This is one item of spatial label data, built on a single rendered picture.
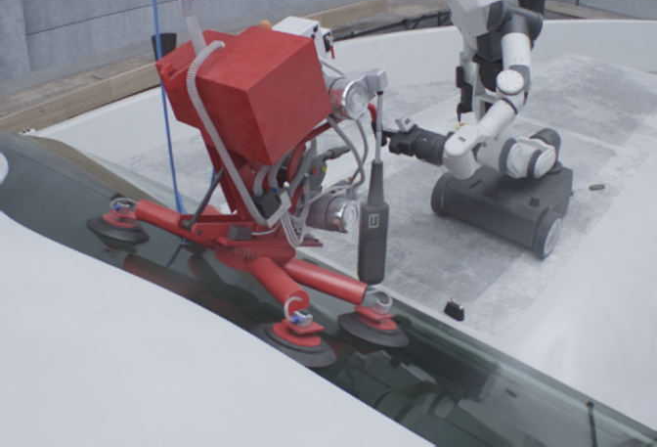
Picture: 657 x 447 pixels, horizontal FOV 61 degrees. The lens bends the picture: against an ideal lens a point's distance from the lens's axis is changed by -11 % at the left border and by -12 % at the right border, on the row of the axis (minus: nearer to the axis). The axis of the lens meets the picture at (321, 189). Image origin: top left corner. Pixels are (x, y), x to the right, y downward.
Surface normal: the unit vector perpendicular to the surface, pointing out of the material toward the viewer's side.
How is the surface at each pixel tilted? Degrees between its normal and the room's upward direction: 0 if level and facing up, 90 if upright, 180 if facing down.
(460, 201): 90
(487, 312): 0
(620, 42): 90
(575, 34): 90
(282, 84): 90
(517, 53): 40
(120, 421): 21
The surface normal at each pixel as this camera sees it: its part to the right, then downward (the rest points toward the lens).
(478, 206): -0.69, 0.33
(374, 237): 0.23, 0.45
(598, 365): 0.37, -0.62
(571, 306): 0.16, -0.80
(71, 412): 0.27, -0.94
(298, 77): 0.75, 0.31
